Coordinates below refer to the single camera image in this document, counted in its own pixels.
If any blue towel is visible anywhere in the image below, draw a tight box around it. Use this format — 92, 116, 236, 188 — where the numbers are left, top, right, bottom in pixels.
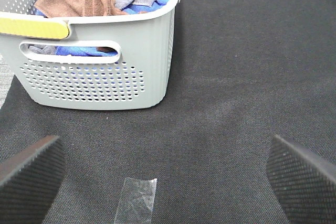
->
28, 0, 169, 57

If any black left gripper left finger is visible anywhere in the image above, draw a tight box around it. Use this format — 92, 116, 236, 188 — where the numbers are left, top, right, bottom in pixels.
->
1, 135, 65, 223

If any black table mat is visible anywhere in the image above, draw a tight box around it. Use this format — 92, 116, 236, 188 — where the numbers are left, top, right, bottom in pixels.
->
1, 0, 335, 223

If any clear tape strip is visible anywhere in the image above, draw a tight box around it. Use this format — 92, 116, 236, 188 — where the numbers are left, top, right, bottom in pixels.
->
114, 177, 157, 223

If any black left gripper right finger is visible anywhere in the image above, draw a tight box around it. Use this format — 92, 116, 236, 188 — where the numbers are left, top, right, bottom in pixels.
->
266, 135, 335, 223

